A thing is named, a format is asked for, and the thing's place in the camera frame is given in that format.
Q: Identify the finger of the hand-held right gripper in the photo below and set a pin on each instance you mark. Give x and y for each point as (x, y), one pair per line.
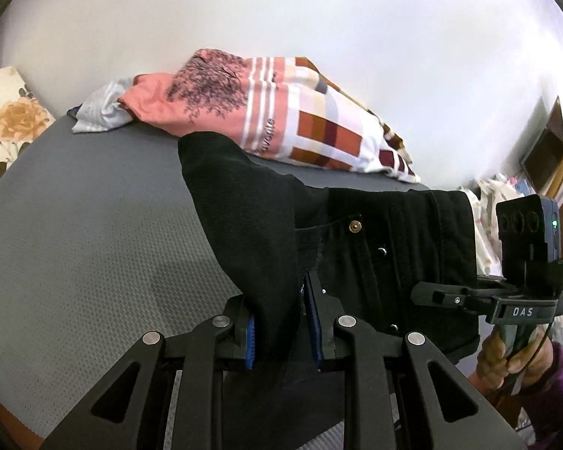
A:
(443, 296)

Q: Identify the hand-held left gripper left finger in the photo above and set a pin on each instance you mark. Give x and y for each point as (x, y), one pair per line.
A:
(250, 342)

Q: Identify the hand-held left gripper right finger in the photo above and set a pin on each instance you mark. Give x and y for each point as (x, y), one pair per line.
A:
(312, 323)

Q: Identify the black pants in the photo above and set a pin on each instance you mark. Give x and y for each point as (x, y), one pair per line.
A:
(262, 225)

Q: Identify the person's right forearm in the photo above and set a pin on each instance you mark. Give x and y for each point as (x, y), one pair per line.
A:
(558, 398)

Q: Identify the person's right hand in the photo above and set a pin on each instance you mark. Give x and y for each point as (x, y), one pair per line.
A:
(492, 356)

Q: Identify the white printed cloth pile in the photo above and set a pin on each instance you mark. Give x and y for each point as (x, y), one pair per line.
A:
(485, 243)

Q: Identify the wooden furniture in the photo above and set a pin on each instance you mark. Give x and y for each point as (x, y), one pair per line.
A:
(553, 150)

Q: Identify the grey mesh mattress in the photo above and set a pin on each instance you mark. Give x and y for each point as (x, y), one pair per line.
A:
(98, 243)

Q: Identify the pink patterned pillow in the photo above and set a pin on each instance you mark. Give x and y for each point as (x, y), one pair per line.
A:
(309, 122)

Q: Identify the white striped cloth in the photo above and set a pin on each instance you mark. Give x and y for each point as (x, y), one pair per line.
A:
(98, 112)

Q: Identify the floral pillow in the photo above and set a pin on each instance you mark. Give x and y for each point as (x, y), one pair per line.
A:
(14, 122)

